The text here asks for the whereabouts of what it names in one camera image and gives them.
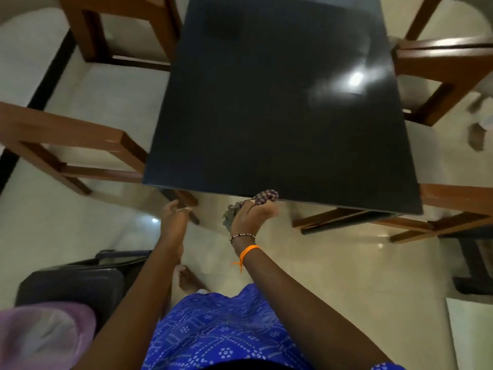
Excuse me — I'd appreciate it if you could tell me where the person's left forearm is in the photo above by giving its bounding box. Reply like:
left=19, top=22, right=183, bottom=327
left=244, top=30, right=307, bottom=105
left=71, top=242, right=184, bottom=370

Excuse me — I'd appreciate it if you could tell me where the checkered cleaning cloth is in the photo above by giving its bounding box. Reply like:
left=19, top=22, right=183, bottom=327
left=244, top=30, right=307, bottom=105
left=222, top=190, right=279, bottom=235

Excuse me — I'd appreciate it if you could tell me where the person's left foot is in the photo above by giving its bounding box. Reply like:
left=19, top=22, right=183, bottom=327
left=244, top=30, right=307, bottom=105
left=178, top=265, right=211, bottom=295

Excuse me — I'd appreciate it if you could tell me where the person's left hand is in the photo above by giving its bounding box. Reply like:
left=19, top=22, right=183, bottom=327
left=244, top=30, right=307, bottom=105
left=160, top=200, right=193, bottom=248

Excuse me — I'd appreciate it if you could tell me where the blue patterned dress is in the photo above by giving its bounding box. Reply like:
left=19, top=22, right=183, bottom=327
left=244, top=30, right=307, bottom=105
left=141, top=283, right=407, bottom=370

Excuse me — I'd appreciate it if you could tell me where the orange wristband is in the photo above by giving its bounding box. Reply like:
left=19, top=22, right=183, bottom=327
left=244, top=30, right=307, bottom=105
left=231, top=245, right=259, bottom=273

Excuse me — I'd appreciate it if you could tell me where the black table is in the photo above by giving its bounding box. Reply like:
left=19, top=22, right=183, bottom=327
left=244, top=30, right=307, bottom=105
left=143, top=0, right=436, bottom=235

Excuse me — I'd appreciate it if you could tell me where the white flat board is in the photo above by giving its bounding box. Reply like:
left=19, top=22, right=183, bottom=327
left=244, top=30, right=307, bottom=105
left=446, top=298, right=493, bottom=370

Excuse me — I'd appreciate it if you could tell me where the purple plastic basket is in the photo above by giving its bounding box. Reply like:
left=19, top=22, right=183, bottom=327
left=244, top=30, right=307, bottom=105
left=0, top=302, right=97, bottom=370

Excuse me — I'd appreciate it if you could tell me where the black metal stand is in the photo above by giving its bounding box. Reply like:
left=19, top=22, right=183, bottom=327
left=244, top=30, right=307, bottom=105
left=439, top=227, right=493, bottom=295

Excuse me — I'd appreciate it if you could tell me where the person's right hand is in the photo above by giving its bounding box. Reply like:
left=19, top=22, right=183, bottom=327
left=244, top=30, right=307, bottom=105
left=230, top=199, right=280, bottom=247

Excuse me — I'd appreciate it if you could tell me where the person's right forearm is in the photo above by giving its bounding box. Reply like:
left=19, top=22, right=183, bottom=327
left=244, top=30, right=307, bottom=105
left=240, top=248, right=393, bottom=370

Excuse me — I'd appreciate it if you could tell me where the black suitcase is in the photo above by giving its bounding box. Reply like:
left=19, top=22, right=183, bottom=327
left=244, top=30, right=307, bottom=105
left=15, top=249, right=153, bottom=332

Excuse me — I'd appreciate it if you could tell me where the beige wooden armchair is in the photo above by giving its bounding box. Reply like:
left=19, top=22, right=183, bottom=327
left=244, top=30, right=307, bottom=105
left=0, top=0, right=184, bottom=197
left=389, top=46, right=493, bottom=243
left=379, top=0, right=493, bottom=52

